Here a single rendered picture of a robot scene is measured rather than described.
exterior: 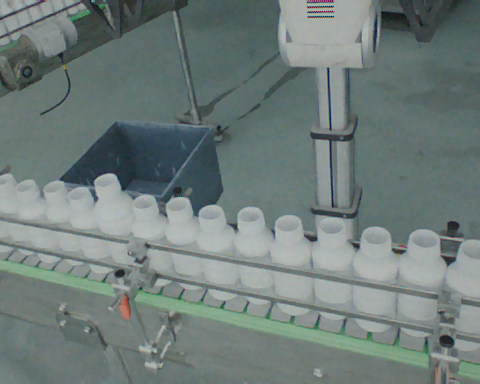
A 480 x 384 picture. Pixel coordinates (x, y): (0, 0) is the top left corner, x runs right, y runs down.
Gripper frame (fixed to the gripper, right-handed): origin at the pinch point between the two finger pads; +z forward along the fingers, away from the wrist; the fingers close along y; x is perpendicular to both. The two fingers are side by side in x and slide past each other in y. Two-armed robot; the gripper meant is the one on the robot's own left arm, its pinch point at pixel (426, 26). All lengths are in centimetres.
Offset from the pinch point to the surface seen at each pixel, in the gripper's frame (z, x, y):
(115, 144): 51, 85, 36
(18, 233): 33, 67, -19
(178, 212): 22.6, 32.0, -17.2
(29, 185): 24, 63, -15
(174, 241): 27.5, 33.1, -18.6
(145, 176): 64, 80, 39
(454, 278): 26.3, -6.5, -17.3
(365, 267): 26.3, 4.3, -18.1
